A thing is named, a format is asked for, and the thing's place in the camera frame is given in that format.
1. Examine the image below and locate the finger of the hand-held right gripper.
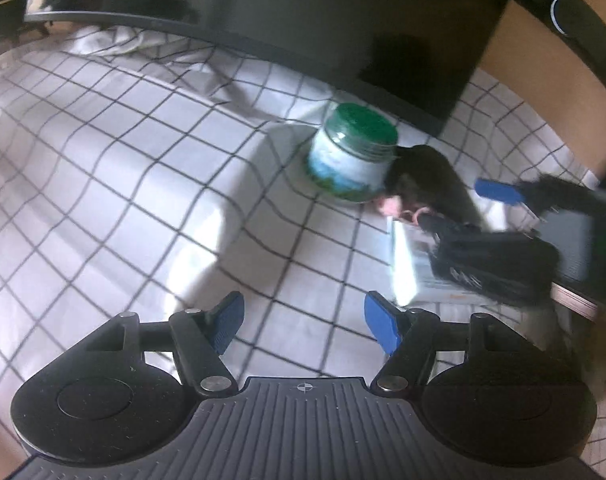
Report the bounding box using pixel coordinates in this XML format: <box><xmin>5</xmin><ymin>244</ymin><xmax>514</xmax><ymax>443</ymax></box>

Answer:
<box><xmin>474</xmin><ymin>174</ymin><xmax>604</xmax><ymax>222</ymax></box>
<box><xmin>419</xmin><ymin>214</ymin><xmax>562</xmax><ymax>307</ymax></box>

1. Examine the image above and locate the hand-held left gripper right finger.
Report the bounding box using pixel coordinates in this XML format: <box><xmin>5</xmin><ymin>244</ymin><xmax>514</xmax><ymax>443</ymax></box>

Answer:
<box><xmin>364</xmin><ymin>290</ymin><xmax>530</xmax><ymax>399</ymax></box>

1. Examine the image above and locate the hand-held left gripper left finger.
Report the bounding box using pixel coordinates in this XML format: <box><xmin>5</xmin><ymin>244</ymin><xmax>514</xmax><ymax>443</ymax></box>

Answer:
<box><xmin>85</xmin><ymin>290</ymin><xmax>246</xmax><ymax>399</ymax></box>

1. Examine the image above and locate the black plush rat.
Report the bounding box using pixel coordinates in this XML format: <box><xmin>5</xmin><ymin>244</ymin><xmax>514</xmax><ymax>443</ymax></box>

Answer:
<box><xmin>375</xmin><ymin>144</ymin><xmax>484</xmax><ymax>232</ymax></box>

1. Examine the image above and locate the green-lid glass jar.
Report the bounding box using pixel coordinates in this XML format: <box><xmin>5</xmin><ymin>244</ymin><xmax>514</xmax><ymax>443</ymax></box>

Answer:
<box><xmin>307</xmin><ymin>102</ymin><xmax>400</xmax><ymax>205</ymax></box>

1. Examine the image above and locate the black device with white rings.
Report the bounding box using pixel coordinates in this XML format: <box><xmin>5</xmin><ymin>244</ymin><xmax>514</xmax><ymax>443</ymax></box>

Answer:
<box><xmin>512</xmin><ymin>0</ymin><xmax>606</xmax><ymax>103</ymax></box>

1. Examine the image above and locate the checkered white tablecloth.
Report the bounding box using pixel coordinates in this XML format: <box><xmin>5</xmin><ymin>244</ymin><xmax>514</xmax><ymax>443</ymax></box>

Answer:
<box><xmin>0</xmin><ymin>25</ymin><xmax>606</xmax><ymax>480</ymax></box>

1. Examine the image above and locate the black computer monitor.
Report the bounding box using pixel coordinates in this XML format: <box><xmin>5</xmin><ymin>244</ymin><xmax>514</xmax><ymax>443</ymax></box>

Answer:
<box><xmin>23</xmin><ymin>0</ymin><xmax>526</xmax><ymax>139</ymax></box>

